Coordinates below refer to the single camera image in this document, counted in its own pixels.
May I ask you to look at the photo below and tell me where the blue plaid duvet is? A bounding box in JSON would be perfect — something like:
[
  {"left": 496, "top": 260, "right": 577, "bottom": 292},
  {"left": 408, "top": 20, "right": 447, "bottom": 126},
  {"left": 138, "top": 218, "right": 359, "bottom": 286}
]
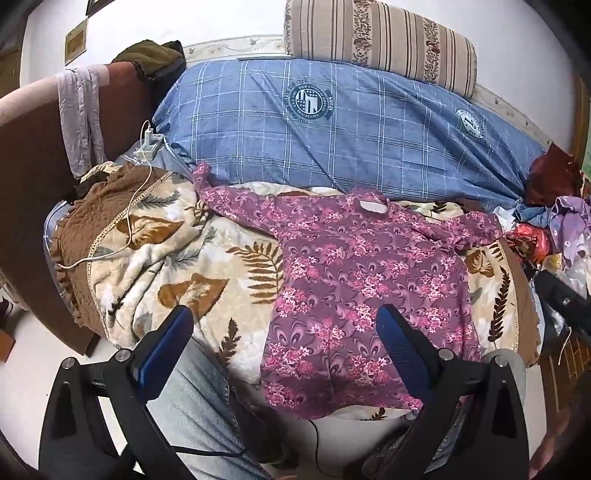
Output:
[{"left": 152, "top": 59, "right": 544, "bottom": 210}]

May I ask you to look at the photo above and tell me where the small wall frame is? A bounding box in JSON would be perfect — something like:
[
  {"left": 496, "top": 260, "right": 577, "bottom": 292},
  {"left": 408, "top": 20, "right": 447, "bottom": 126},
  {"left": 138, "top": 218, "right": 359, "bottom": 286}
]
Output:
[{"left": 64, "top": 19, "right": 87, "bottom": 65}]

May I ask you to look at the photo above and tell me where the light purple garment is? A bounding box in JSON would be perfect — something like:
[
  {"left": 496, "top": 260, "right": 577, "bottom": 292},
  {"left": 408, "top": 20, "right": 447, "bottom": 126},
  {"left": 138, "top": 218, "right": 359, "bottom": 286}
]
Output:
[{"left": 549, "top": 195, "right": 590, "bottom": 268}]

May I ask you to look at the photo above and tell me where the framed wall picture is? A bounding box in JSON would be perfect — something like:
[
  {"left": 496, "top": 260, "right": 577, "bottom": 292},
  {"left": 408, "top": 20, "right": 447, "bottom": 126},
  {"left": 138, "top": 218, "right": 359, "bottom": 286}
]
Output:
[{"left": 85, "top": 0, "right": 114, "bottom": 17}]

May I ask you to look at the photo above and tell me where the person's jeans leg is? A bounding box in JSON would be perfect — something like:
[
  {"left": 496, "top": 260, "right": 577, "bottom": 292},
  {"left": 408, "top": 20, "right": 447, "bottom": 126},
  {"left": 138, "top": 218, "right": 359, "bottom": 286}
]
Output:
[{"left": 147, "top": 338, "right": 270, "bottom": 480}]

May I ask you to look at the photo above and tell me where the dark red cloth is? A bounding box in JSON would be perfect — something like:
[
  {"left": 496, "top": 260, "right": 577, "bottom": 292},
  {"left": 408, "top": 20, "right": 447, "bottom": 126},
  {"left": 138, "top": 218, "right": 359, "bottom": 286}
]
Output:
[{"left": 525, "top": 143, "right": 583, "bottom": 207}]

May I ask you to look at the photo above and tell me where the purple floral shirt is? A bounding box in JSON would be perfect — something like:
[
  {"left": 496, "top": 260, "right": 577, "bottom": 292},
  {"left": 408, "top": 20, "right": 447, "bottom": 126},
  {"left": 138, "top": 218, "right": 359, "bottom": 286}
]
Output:
[{"left": 193, "top": 163, "right": 501, "bottom": 419}]

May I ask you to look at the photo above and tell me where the white charging cable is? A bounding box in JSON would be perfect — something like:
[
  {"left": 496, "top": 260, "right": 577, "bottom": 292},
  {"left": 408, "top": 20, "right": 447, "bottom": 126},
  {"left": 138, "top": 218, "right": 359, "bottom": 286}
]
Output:
[{"left": 56, "top": 119, "right": 187, "bottom": 271}]

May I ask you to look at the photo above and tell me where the lilac cloth on headboard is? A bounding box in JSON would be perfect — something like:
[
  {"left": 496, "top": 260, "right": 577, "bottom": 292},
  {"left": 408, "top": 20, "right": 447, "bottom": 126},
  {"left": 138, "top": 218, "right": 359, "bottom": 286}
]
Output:
[{"left": 55, "top": 66, "right": 108, "bottom": 179}]

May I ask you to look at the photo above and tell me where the brown bed headboard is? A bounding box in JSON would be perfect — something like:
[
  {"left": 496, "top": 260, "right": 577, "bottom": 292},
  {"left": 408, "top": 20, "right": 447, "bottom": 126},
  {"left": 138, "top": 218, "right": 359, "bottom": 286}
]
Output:
[{"left": 1, "top": 62, "right": 154, "bottom": 355}]

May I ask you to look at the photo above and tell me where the olive green garment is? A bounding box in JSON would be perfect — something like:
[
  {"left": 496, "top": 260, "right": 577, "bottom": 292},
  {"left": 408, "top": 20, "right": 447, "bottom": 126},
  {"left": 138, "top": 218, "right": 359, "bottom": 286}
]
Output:
[{"left": 112, "top": 40, "right": 186, "bottom": 81}]

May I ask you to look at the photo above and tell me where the beige leaf pattern blanket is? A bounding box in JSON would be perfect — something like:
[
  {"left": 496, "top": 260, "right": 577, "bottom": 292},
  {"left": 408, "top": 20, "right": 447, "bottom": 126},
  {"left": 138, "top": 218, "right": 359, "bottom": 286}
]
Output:
[{"left": 49, "top": 163, "right": 541, "bottom": 406}]

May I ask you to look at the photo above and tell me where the red shiny bag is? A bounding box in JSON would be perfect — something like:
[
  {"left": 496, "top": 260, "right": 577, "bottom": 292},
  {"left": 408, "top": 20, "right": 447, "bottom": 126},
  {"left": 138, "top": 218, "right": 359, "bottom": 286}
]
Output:
[{"left": 505, "top": 223, "right": 552, "bottom": 264}]

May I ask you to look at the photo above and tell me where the striped floral bolster pillow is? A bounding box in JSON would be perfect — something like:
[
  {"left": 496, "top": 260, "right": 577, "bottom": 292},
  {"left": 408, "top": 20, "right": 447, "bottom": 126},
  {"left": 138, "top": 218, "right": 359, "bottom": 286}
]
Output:
[{"left": 284, "top": 0, "right": 477, "bottom": 99}]

